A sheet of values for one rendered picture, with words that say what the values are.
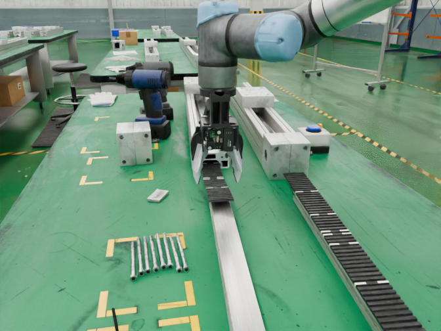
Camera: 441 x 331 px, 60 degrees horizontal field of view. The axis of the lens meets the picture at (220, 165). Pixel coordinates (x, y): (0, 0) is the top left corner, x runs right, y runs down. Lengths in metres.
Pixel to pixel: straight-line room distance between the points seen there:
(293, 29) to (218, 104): 0.19
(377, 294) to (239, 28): 0.46
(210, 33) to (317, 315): 0.49
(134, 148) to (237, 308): 0.63
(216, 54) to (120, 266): 0.40
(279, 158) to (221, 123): 0.27
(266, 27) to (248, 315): 0.43
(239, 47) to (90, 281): 0.45
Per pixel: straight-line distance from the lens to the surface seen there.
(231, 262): 0.63
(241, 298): 0.56
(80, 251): 0.75
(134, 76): 1.26
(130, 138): 1.06
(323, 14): 0.74
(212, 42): 0.71
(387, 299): 0.60
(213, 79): 0.72
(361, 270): 0.64
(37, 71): 5.29
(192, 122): 1.16
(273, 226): 0.78
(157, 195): 0.89
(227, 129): 0.74
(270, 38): 0.64
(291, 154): 0.96
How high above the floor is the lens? 1.18
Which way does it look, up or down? 22 degrees down
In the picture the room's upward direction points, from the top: straight up
